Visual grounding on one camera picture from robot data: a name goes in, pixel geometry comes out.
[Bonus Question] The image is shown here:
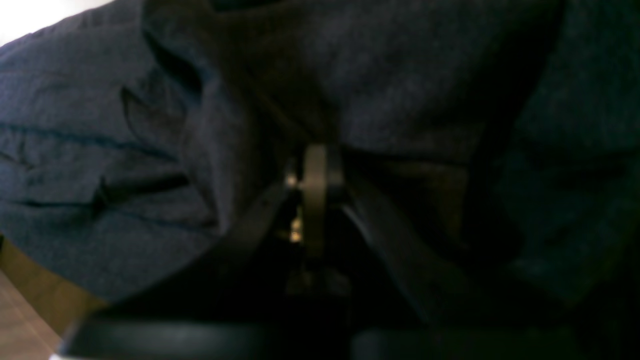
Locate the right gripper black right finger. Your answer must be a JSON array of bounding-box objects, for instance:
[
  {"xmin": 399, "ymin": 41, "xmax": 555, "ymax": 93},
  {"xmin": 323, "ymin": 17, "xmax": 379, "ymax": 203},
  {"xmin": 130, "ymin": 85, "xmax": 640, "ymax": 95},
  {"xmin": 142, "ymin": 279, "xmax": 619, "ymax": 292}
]
[{"xmin": 343, "ymin": 170, "xmax": 474, "ymax": 326}]

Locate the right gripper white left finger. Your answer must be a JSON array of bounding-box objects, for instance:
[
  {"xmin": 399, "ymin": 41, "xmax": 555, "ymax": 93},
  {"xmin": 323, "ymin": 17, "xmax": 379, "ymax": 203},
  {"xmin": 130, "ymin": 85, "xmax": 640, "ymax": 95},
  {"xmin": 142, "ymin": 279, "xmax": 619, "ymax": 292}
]
[{"xmin": 115, "ymin": 180, "xmax": 297, "ymax": 320}]

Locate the dark grey T-shirt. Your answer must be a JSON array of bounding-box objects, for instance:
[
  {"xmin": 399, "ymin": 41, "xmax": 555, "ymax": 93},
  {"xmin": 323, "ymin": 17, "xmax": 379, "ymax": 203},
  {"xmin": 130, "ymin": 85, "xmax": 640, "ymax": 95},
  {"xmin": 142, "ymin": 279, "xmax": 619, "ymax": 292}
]
[{"xmin": 1, "ymin": 0, "xmax": 639, "ymax": 310}]

